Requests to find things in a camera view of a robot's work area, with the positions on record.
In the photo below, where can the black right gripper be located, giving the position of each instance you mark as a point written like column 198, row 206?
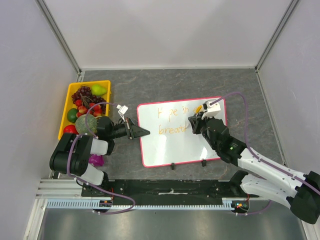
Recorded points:
column 198, row 122

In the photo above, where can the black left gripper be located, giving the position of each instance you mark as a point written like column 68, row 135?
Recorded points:
column 136, row 131

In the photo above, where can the yellow capped marker pen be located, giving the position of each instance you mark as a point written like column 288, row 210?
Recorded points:
column 196, row 111

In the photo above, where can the pink framed whiteboard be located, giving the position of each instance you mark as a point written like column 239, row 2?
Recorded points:
column 171, row 140

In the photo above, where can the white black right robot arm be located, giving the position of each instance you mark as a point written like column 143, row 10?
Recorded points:
column 261, row 176

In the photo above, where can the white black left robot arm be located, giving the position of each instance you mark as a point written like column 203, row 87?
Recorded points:
column 72, row 153

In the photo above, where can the red cherry cluster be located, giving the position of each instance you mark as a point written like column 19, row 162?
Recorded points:
column 84, row 108

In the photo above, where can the purple snack packet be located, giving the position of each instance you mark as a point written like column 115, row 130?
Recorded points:
column 96, row 160

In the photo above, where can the green netted melon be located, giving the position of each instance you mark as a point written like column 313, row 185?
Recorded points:
column 86, row 125

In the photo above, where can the green pear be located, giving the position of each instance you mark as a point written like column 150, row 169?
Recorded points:
column 98, row 90

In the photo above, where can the purple grape bunch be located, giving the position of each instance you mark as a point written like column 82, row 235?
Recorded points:
column 84, row 93

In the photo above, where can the red apple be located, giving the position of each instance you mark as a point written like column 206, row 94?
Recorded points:
column 70, row 129

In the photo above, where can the green lime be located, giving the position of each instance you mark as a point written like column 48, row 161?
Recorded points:
column 72, row 115

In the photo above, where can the yellow plastic fruit basket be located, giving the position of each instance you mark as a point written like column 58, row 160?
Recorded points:
column 68, row 101

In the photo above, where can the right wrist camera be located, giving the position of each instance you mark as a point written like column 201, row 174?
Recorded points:
column 210, row 109

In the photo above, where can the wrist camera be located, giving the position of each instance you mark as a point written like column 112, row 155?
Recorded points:
column 122, row 109
column 210, row 109

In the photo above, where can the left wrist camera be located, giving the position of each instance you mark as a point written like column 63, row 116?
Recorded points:
column 122, row 109

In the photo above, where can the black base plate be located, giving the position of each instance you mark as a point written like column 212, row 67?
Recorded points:
column 176, row 192

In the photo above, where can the aluminium frame rail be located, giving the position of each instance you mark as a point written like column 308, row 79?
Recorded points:
column 58, row 189

